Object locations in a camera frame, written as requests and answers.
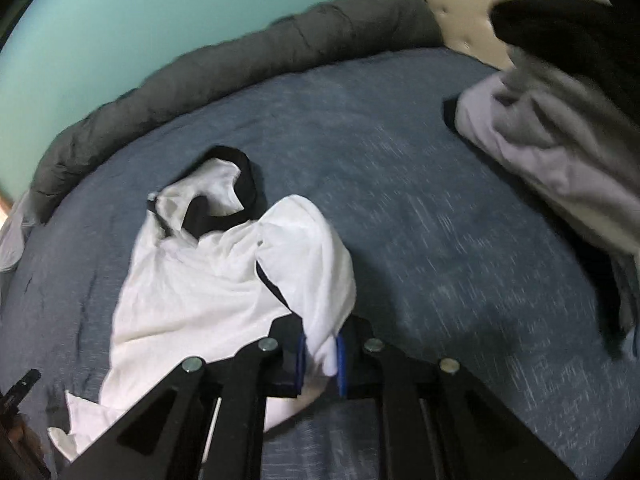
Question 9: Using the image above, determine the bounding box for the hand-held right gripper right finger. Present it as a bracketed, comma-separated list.
[336, 316, 578, 480]

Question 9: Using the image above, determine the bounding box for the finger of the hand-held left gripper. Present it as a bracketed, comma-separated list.
[0, 369, 42, 411]

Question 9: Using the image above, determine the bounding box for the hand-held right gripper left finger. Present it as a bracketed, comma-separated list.
[62, 316, 307, 480]

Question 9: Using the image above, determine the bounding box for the white shirt with black trim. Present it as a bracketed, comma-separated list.
[47, 146, 357, 463]

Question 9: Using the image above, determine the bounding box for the pile of folded clothes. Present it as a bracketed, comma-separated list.
[442, 0, 640, 361]

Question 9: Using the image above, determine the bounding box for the blue bed cover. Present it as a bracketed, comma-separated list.
[0, 47, 640, 480]

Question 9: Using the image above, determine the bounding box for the grey rolled duvet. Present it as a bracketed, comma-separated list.
[30, 0, 446, 226]

